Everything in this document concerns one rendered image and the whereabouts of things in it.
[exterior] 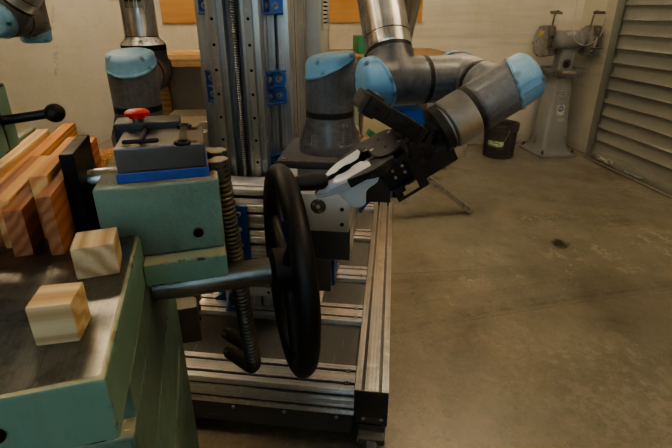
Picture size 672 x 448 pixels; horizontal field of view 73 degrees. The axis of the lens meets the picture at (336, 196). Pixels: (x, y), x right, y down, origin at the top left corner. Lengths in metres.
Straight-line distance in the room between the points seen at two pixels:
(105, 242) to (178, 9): 3.39
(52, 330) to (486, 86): 0.58
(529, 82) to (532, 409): 1.17
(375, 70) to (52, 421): 0.56
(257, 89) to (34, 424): 0.95
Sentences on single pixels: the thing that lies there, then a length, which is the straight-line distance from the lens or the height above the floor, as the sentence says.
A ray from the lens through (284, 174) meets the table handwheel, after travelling 0.56.
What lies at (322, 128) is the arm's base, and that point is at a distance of 1.08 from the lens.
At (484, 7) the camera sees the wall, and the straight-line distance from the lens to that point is 4.17.
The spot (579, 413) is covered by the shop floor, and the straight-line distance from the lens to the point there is 1.71.
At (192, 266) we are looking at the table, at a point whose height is 0.86.
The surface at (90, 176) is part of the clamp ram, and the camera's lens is 0.62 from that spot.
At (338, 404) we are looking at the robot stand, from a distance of 1.32.
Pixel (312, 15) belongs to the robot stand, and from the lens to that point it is 1.49.
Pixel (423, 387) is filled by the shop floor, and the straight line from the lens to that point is 1.63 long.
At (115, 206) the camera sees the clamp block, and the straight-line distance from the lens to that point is 0.56.
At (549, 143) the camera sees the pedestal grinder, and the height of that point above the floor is 0.10.
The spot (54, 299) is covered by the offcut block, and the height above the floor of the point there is 0.94.
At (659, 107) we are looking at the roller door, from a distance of 3.81.
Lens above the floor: 1.14
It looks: 22 degrees down
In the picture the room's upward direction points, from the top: straight up
